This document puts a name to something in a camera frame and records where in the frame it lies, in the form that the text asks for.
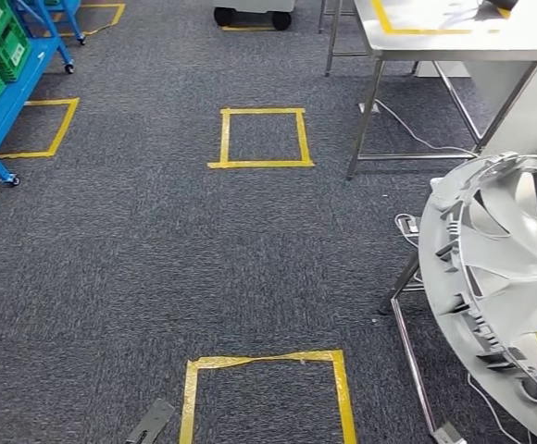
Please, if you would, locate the silver wheel hubcap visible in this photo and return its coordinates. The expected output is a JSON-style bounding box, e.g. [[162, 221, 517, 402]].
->
[[417, 152, 537, 444]]

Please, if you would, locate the blue metal shelf cart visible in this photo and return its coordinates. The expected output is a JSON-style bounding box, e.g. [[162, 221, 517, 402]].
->
[[42, 0, 87, 47], [0, 0, 76, 188]]

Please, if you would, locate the yellow floor tape square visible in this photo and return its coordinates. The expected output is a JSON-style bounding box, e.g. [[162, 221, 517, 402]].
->
[[221, 24, 276, 33], [178, 350, 358, 444], [207, 107, 315, 169]]

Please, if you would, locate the white cart with black wheels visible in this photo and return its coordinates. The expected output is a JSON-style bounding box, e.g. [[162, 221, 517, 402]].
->
[[213, 0, 296, 31]]

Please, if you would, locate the black robot left foot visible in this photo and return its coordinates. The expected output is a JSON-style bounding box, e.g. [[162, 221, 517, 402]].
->
[[125, 399, 176, 444]]

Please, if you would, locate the yellow tape on steel table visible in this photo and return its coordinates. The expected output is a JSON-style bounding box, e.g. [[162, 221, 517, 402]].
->
[[370, 0, 513, 36]]

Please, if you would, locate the steel table with tape mark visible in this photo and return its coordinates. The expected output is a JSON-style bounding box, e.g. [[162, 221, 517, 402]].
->
[[318, 0, 537, 182]]

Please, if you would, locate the white panel board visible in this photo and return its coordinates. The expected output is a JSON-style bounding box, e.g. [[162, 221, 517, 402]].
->
[[414, 59, 537, 159]]

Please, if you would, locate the white power cable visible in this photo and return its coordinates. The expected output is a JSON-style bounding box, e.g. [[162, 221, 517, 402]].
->
[[374, 97, 479, 157], [467, 372, 533, 444]]

